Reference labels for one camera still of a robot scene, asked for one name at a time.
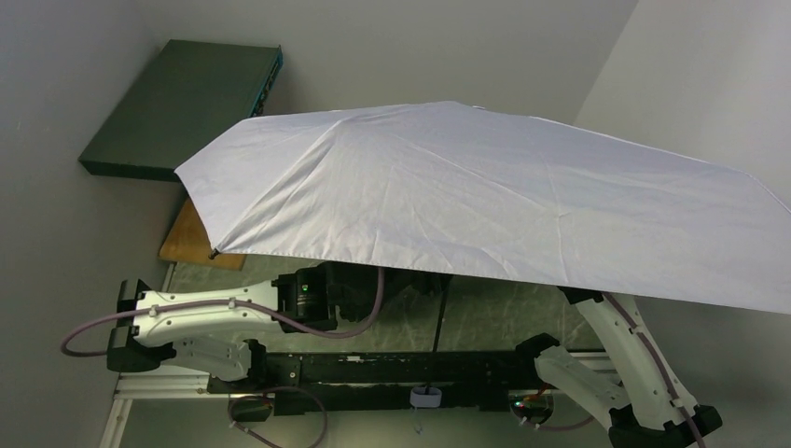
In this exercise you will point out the purple folding umbrella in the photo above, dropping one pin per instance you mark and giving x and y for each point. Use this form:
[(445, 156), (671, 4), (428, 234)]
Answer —
[(452, 188)]

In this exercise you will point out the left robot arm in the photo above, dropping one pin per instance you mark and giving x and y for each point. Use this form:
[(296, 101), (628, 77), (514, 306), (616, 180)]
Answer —
[(218, 331)]

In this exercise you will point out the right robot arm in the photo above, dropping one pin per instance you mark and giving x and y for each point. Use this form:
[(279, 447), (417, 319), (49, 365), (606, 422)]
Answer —
[(644, 404)]

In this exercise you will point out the wooden board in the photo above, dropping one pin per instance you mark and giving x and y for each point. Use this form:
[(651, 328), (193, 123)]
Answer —
[(187, 241)]

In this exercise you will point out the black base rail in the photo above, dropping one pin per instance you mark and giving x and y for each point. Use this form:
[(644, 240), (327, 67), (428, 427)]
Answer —
[(308, 382)]

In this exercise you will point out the dark teal network switch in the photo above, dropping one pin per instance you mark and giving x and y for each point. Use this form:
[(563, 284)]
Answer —
[(186, 97)]

